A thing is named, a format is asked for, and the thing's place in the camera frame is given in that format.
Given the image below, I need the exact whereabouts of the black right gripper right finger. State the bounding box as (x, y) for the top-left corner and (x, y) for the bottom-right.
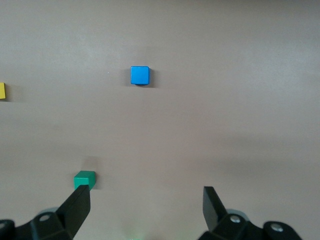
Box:
(197, 186), (304, 240)

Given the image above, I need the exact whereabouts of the blue cube block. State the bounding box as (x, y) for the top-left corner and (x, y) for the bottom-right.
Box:
(130, 65), (151, 86)

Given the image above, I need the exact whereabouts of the green cube block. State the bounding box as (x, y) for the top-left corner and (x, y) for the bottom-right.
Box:
(73, 170), (97, 190)

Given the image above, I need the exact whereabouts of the brown paper table cover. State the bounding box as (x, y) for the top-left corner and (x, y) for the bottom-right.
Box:
(0, 0), (320, 240)

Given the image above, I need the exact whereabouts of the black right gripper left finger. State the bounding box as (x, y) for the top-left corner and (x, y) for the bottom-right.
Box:
(0, 184), (91, 240)

